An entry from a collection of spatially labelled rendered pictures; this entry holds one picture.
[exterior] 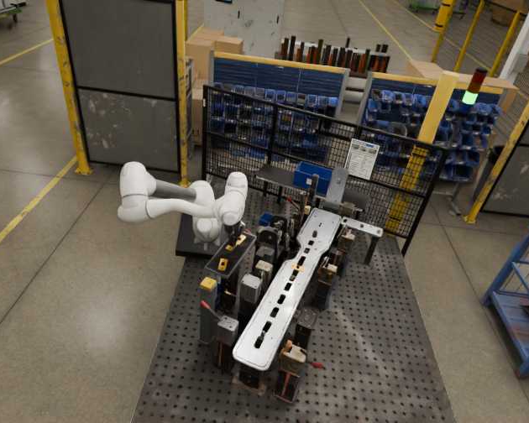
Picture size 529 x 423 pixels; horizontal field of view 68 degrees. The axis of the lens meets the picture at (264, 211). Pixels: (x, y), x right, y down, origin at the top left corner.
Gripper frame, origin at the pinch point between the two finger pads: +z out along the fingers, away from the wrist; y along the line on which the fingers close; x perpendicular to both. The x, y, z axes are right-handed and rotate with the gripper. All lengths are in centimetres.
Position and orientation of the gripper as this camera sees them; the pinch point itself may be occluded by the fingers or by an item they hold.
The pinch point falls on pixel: (233, 239)
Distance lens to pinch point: 212.0
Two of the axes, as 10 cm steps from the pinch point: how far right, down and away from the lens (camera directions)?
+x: 4.6, -4.9, 7.4
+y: 8.8, 3.5, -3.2
